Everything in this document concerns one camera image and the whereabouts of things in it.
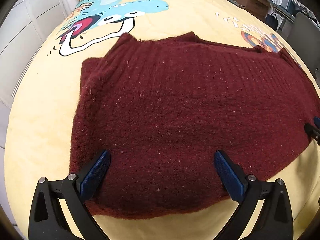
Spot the dark red knit sweater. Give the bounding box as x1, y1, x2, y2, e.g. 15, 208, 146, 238
70, 33, 319, 219

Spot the grey green chair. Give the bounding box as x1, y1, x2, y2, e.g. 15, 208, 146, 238
286, 12, 319, 79

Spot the yellow dino print bedspread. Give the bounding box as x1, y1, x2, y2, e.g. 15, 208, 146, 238
4, 0, 319, 239

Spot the dark blue hanging bag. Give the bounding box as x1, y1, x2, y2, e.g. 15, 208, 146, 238
265, 12, 278, 31

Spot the white wardrobe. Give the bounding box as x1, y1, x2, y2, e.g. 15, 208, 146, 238
0, 0, 81, 111

